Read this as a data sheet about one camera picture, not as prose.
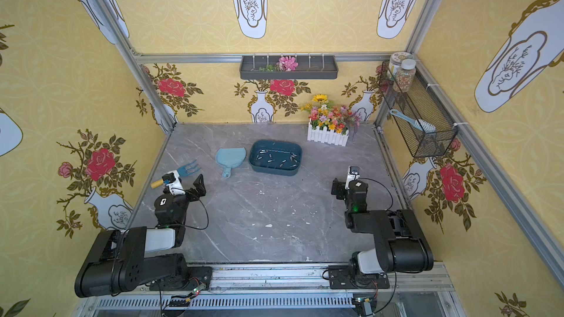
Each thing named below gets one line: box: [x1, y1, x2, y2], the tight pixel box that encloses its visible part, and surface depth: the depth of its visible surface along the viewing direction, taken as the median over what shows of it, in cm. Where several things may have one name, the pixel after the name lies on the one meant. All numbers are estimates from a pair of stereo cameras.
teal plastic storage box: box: [248, 139, 303, 177], surface depth 108 cm
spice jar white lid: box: [392, 58, 417, 94], surface depth 81 cm
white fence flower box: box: [300, 93, 362, 147], surface depth 105 cm
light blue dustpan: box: [215, 147, 247, 179], surface depth 108 cm
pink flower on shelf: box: [276, 55, 299, 72], surface depth 90 cm
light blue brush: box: [389, 108, 437, 134], surface depth 75 cm
